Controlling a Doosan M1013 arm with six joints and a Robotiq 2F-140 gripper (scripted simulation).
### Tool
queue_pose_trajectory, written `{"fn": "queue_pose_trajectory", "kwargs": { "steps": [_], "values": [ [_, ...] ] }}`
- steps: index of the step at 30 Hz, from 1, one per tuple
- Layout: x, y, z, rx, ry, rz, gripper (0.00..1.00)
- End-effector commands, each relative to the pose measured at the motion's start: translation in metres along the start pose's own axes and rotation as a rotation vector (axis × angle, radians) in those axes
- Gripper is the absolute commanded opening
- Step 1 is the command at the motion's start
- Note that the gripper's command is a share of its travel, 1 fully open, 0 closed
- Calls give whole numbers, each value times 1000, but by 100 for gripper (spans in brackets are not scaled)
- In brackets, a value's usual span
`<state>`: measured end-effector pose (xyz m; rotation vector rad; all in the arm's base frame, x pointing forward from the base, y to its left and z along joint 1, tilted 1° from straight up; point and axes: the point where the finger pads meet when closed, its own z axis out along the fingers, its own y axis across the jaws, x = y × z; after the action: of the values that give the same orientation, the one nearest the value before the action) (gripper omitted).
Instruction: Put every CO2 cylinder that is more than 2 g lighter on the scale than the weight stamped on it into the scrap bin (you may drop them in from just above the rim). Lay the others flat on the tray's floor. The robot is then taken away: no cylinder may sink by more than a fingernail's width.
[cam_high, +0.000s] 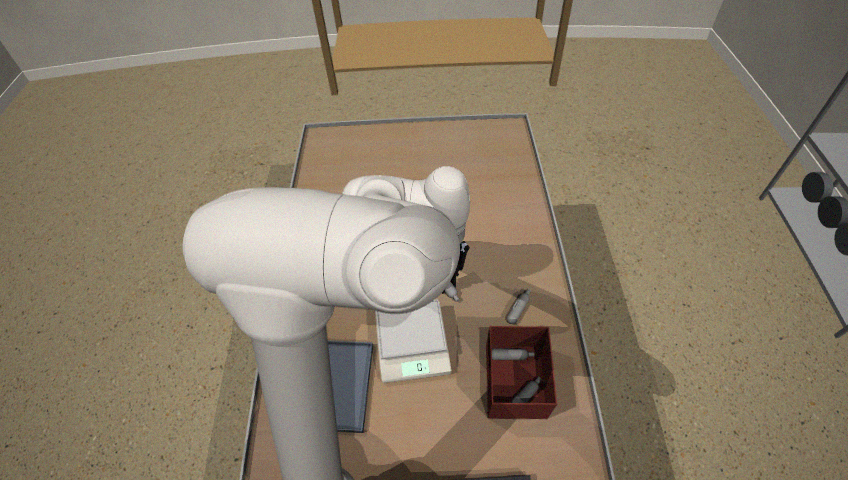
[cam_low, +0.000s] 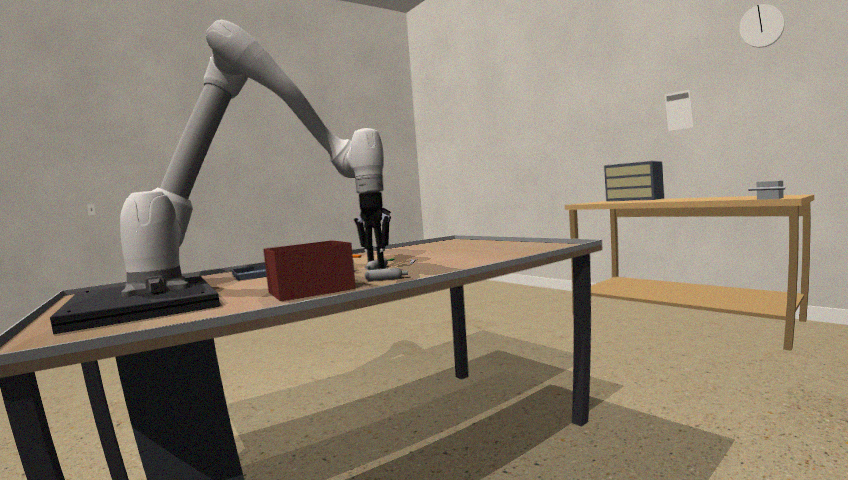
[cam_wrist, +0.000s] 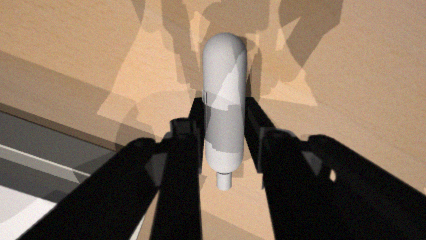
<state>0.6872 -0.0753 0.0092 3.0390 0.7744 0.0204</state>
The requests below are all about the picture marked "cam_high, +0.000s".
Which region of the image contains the red open box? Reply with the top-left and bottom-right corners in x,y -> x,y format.
486,326 -> 557,419

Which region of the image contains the dark table edge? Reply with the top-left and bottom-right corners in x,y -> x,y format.
239,113 -> 615,480

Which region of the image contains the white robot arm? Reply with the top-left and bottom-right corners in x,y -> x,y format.
183,166 -> 470,480

